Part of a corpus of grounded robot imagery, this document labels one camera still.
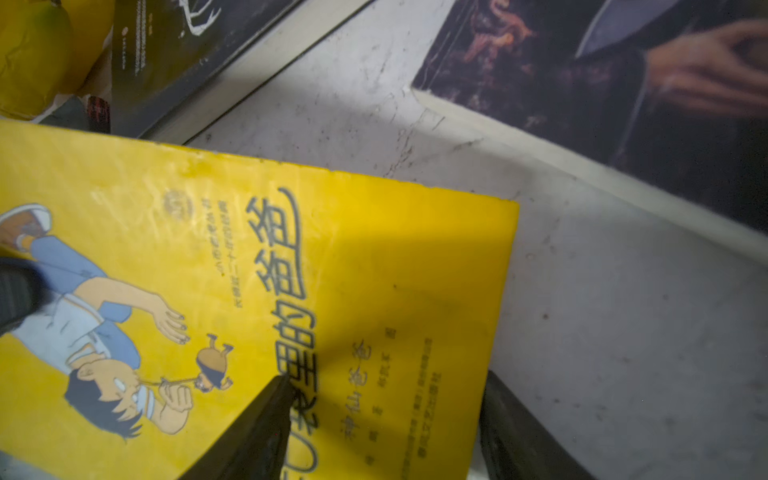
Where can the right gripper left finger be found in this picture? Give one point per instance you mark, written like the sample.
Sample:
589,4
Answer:
254,445

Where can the purple old man book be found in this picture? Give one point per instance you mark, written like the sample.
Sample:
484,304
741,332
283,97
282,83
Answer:
660,103

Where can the yellow banana bunch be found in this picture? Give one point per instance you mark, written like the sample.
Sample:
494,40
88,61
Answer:
49,48

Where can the black book with barcode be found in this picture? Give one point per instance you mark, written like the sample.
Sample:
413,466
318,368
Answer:
89,113

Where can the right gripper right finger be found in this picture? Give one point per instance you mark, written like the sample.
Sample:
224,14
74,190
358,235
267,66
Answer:
515,445

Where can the black book yellow title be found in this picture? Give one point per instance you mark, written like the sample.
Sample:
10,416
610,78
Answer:
177,66

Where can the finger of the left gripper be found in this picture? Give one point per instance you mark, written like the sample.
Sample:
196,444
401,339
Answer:
24,291

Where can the yellow cartoon cover book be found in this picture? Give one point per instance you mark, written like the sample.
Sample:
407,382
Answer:
180,282

